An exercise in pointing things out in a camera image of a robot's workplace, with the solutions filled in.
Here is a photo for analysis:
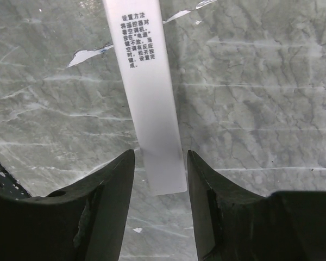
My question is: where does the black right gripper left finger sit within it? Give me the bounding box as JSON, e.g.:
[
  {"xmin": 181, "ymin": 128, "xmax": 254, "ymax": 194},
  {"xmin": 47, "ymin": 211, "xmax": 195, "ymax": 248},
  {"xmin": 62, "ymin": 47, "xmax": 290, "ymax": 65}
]
[{"xmin": 0, "ymin": 150, "xmax": 135, "ymax": 260}]

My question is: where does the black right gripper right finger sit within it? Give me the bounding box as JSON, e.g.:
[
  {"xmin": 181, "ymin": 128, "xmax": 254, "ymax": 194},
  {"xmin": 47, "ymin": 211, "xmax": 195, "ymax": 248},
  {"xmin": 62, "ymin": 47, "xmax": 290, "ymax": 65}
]
[{"xmin": 187, "ymin": 151, "xmax": 326, "ymax": 260}]

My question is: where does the white remote battery cover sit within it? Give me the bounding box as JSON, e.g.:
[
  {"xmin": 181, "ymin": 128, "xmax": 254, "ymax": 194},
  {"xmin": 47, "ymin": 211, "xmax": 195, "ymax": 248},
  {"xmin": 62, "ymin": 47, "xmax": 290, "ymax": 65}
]
[{"xmin": 104, "ymin": 1, "xmax": 187, "ymax": 195}]

